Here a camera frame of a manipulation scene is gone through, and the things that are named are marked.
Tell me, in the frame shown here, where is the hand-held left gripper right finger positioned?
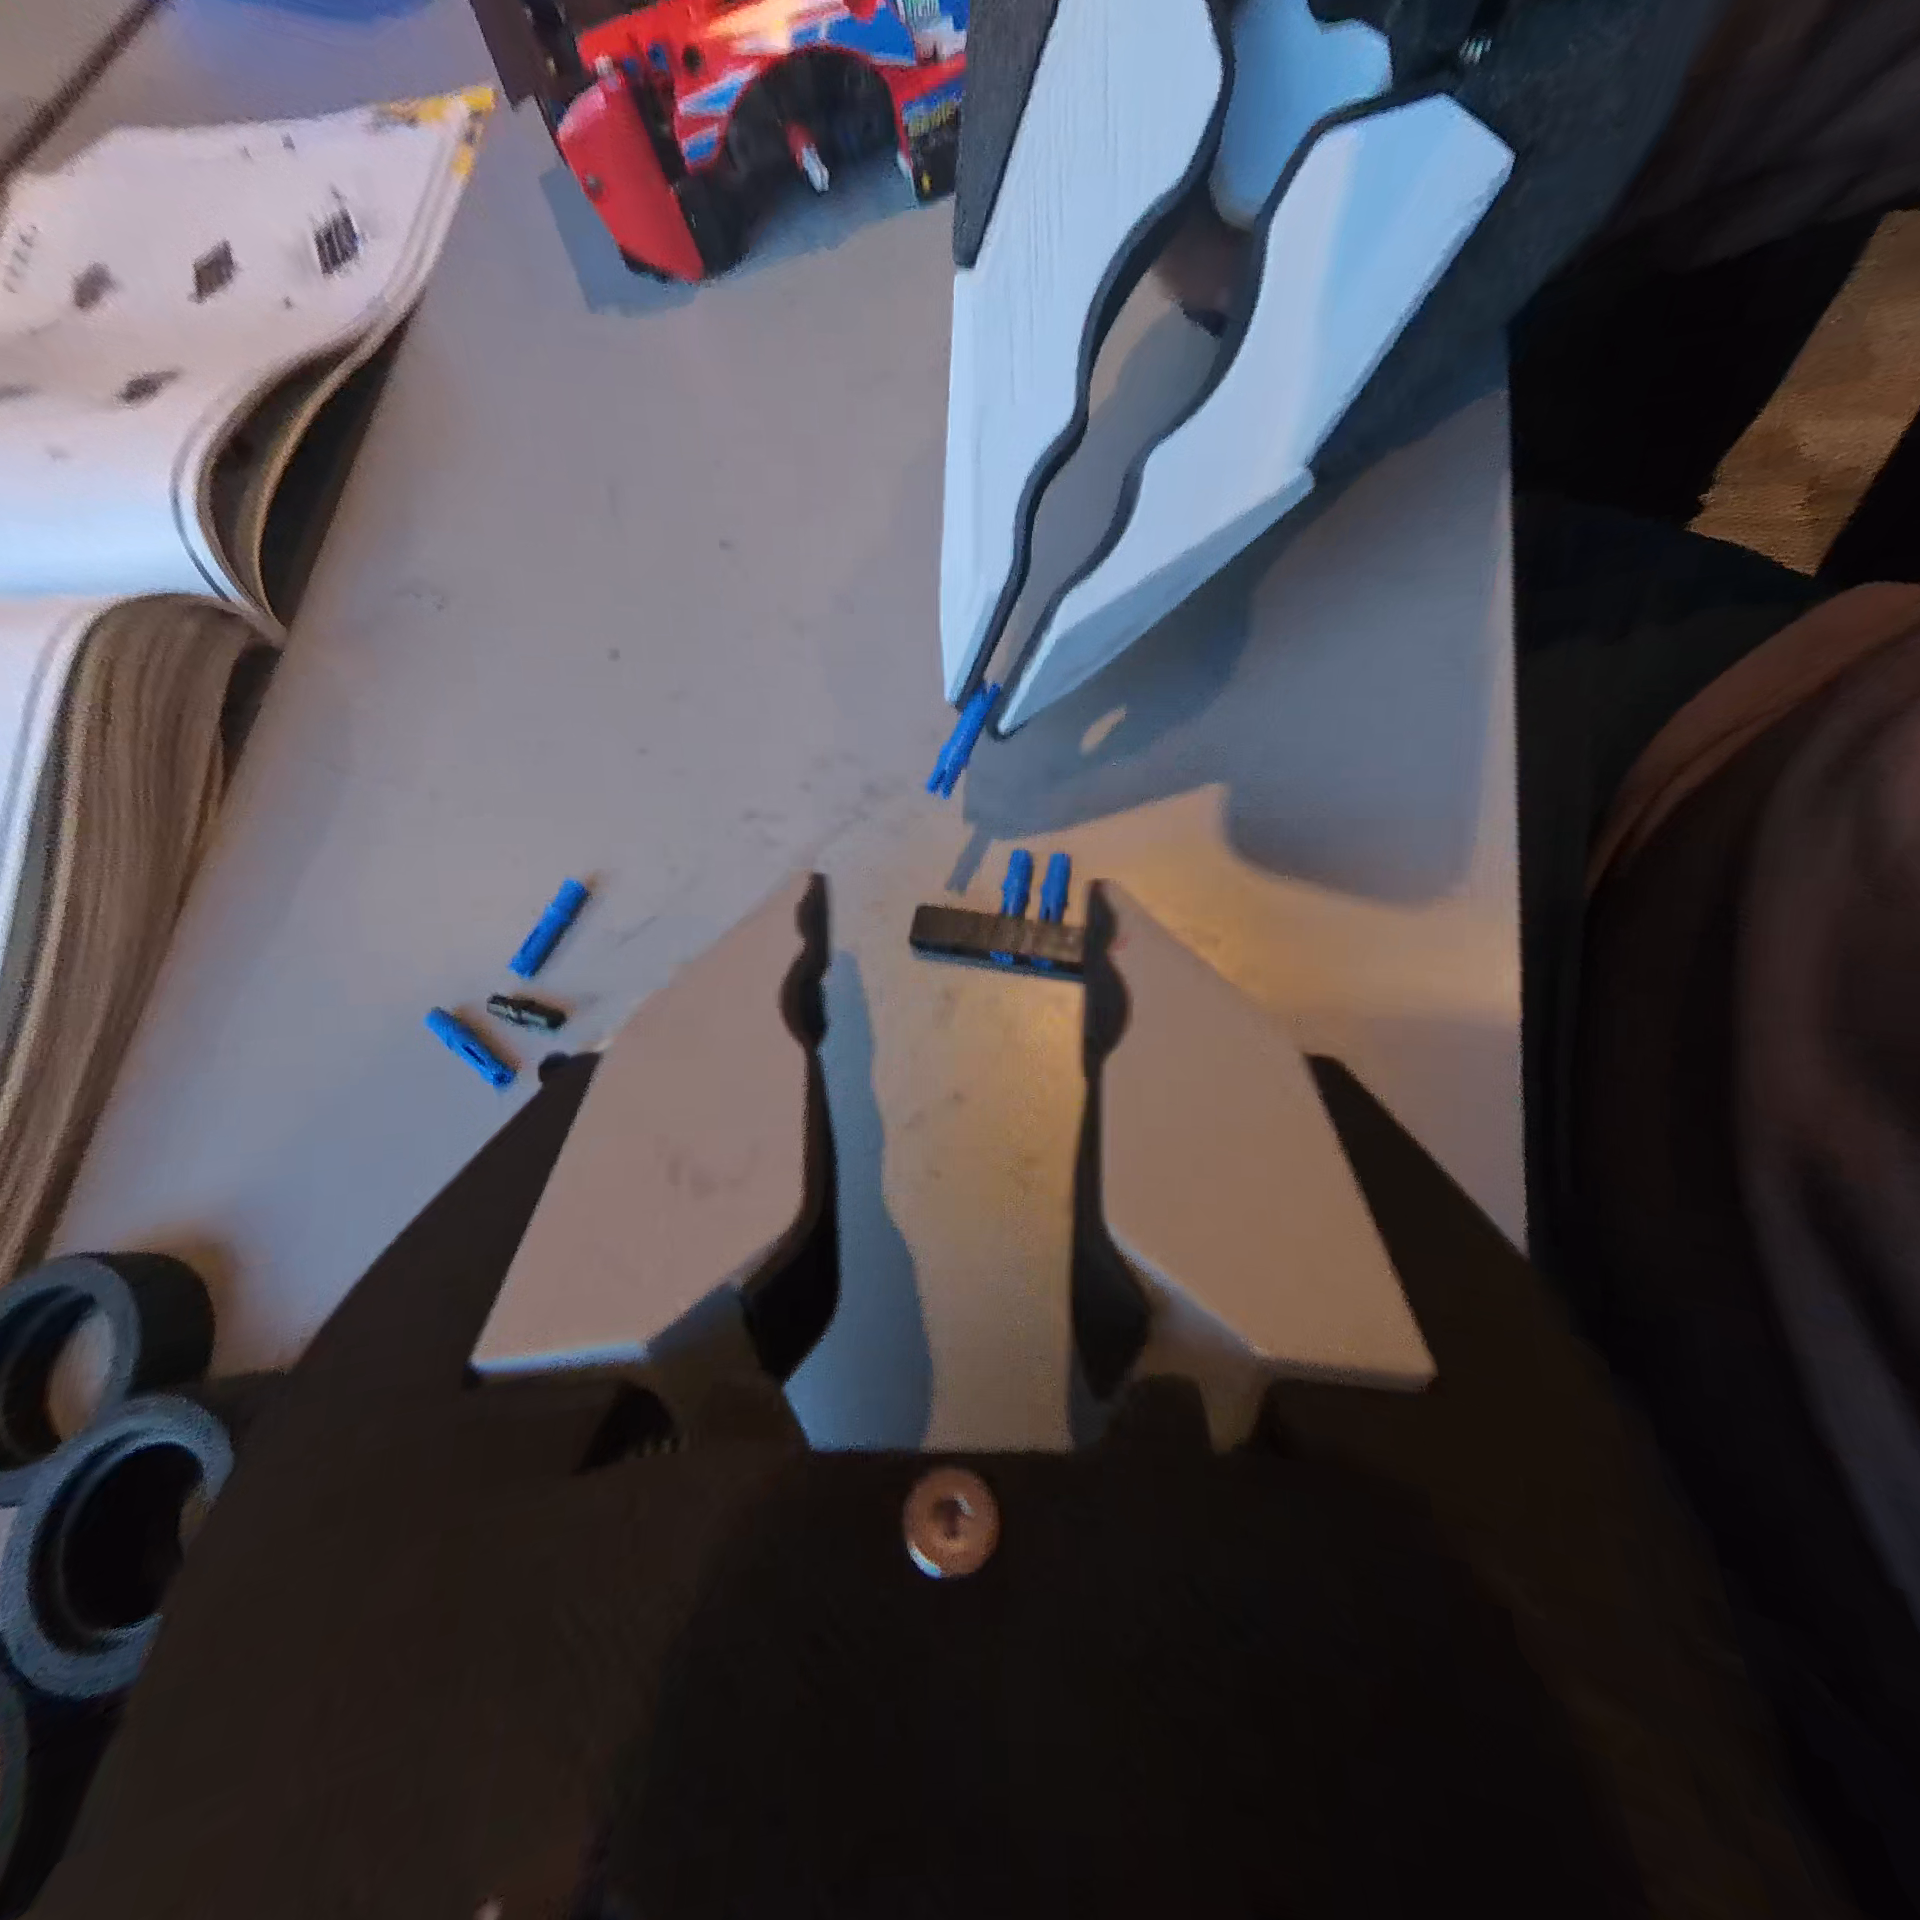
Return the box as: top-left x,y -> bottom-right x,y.
1071,878 -> 1434,1454

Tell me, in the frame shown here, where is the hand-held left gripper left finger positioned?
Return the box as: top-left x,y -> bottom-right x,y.
470,875 -> 838,1386

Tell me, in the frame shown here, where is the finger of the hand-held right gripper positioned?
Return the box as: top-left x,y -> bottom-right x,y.
942,0 -> 1236,708
995,93 -> 1514,741

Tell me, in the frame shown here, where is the long black toy beam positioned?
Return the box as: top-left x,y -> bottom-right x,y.
909,906 -> 1086,979

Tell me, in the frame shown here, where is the person's right forearm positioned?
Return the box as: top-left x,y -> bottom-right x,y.
1533,0 -> 1920,277

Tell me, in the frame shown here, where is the white desk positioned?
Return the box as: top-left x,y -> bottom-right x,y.
0,0 -> 1529,1455

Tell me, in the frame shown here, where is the red toy brick car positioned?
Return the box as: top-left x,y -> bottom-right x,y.
473,0 -> 970,286

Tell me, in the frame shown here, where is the black rubber toy tire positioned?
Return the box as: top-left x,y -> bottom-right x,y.
0,1252 -> 217,1477

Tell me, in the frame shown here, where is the person's brown sweater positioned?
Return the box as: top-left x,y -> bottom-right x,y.
1546,579 -> 1920,1920

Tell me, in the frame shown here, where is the group of black rubber tyres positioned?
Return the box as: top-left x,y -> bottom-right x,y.
0,1396 -> 239,1700

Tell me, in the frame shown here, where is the open instruction booklet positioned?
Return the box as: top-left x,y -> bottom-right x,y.
0,89 -> 500,1278

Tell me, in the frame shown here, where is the black metal frame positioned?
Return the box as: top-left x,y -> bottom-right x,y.
1514,209 -> 1920,602

